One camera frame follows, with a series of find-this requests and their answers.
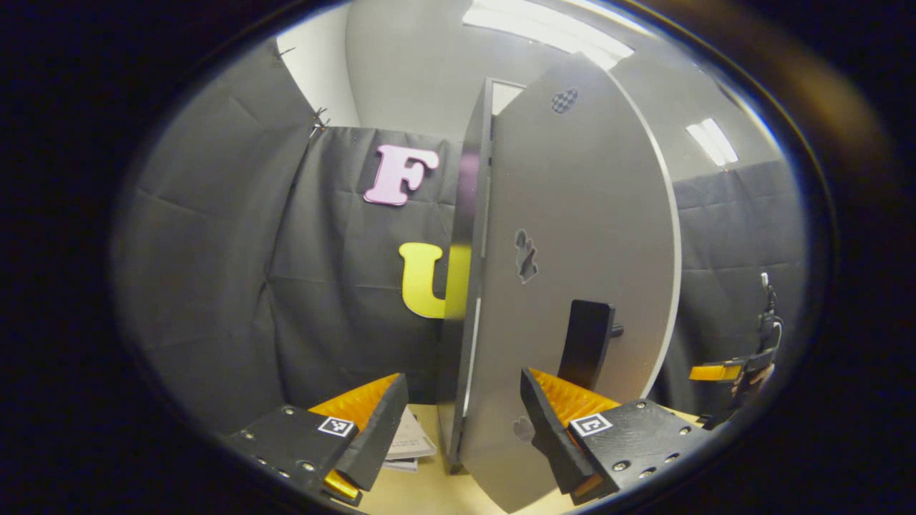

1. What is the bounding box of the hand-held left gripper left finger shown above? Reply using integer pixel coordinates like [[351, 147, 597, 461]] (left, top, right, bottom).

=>
[[228, 373, 409, 507]]

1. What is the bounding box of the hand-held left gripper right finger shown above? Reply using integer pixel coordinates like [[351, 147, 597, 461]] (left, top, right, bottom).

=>
[[520, 367, 714, 506]]

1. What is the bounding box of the white shoe cabinet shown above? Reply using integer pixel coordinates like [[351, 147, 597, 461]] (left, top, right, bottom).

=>
[[437, 77, 527, 474]]

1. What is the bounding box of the white cabinet door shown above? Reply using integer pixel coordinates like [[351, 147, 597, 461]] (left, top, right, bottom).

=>
[[458, 54, 682, 514]]

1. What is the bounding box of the white paper booklet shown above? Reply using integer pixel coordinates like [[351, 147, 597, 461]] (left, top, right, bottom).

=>
[[383, 406, 437, 473]]

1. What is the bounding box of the small ceiling light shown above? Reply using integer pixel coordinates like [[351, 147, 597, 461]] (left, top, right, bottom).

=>
[[686, 118, 739, 167]]

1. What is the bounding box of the black backdrop cloth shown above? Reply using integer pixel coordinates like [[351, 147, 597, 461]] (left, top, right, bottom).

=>
[[111, 39, 806, 433]]

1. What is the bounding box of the long ceiling light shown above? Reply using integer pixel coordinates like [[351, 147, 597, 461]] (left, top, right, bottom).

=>
[[462, 0, 635, 70]]

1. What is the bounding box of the black door handle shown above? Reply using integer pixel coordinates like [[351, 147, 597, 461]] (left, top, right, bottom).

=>
[[557, 300, 625, 391]]

